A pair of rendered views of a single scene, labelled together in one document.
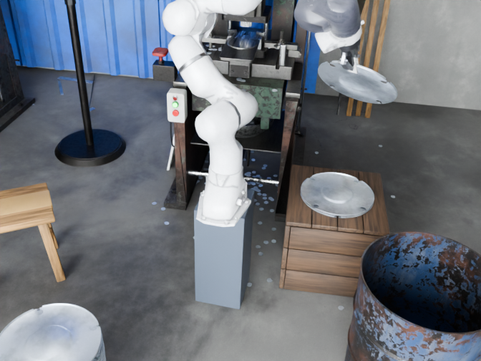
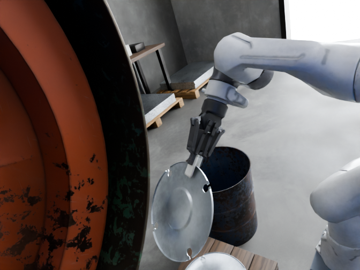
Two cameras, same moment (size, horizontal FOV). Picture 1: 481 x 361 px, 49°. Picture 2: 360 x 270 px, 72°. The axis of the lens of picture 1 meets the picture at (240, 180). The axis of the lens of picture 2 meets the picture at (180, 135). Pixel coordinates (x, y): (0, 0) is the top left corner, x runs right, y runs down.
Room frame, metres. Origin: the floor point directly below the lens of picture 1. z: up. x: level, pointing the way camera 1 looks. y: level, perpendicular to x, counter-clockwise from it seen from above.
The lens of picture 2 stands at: (2.16, 0.00, 1.36)
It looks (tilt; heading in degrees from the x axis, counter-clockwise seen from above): 28 degrees down; 216
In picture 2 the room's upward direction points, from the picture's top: 18 degrees counter-clockwise
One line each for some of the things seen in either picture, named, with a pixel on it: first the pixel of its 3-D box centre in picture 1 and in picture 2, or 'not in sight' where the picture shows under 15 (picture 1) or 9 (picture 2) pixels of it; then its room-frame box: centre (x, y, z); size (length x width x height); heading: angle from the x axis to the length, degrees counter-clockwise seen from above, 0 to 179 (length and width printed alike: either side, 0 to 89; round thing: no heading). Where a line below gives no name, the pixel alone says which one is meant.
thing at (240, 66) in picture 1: (239, 61); not in sight; (2.16, 0.03, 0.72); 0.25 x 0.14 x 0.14; 173
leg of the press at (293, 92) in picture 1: (300, 94); not in sight; (2.44, -0.28, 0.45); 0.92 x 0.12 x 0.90; 173
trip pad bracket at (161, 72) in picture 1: (166, 82); not in sight; (2.14, 0.34, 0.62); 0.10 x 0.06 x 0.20; 83
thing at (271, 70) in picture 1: (245, 56); not in sight; (2.33, 0.00, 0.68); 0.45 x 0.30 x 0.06; 83
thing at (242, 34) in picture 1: (245, 39); not in sight; (2.33, 0.01, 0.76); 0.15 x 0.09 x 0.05; 83
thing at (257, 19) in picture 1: (247, 15); not in sight; (2.34, 0.00, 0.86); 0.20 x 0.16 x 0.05; 83
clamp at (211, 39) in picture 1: (208, 36); not in sight; (2.35, 0.17, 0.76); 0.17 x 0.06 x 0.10; 83
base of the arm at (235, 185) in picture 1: (222, 190); (349, 236); (1.49, 0.06, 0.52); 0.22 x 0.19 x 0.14; 169
